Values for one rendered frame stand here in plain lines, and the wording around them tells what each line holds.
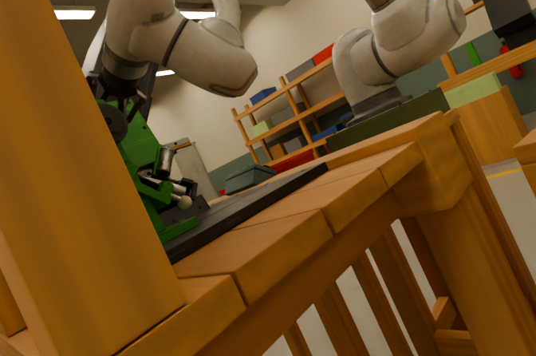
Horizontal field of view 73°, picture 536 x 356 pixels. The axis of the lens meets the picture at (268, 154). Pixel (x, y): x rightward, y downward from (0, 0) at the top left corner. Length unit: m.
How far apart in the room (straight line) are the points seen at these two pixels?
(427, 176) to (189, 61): 0.46
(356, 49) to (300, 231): 0.84
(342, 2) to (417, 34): 5.74
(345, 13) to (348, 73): 5.59
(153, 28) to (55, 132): 0.42
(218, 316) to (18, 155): 0.19
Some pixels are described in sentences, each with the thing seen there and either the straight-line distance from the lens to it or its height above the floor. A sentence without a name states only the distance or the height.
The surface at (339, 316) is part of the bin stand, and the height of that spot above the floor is 0.41.
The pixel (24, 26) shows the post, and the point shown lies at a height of 1.12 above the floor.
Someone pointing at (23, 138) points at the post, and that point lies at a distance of 0.29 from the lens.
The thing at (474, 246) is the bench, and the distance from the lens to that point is 0.75.
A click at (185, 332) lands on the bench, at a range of 0.31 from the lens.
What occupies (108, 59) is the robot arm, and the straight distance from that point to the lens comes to 0.78.
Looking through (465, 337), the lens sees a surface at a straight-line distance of 1.32.
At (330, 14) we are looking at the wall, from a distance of 6.87.
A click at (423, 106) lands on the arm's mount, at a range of 1.13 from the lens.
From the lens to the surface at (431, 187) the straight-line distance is 0.67.
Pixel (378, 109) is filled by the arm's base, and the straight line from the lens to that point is 1.14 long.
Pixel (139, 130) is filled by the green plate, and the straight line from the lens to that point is 1.04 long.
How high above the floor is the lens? 0.96
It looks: level
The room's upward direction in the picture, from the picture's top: 25 degrees counter-clockwise
